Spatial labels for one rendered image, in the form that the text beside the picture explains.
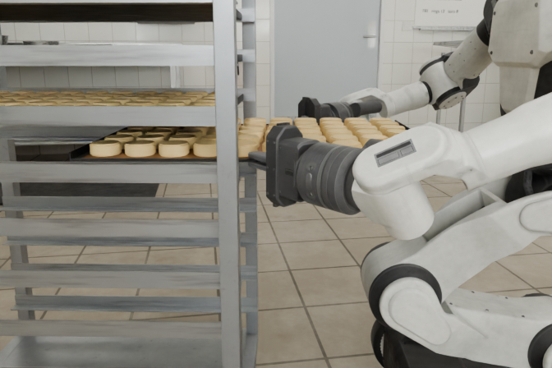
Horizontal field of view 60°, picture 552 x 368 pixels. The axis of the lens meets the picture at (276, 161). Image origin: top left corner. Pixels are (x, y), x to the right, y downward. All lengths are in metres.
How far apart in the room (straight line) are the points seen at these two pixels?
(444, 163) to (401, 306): 0.49
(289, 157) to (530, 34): 0.50
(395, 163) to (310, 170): 0.13
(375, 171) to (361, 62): 4.27
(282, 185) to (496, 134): 0.29
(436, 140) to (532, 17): 0.45
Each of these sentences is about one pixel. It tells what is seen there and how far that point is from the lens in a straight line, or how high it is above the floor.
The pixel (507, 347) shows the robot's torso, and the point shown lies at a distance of 1.15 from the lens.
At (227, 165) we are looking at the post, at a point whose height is 0.71.
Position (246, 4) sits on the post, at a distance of 1.15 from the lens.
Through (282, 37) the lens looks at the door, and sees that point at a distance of 4.61.
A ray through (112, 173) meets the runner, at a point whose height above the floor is 0.69.
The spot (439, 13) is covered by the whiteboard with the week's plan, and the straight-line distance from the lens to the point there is 5.06.
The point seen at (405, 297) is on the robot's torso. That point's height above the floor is 0.42.
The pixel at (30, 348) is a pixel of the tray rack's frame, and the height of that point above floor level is 0.15.
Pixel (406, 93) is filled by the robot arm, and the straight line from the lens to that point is 1.36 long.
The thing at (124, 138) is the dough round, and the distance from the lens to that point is 0.88.
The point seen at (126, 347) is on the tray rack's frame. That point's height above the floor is 0.15.
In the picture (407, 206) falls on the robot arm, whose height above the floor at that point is 0.70.
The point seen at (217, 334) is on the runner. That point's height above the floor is 0.41.
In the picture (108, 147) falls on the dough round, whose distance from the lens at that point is 0.82.
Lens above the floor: 0.87
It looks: 12 degrees down
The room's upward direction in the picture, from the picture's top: straight up
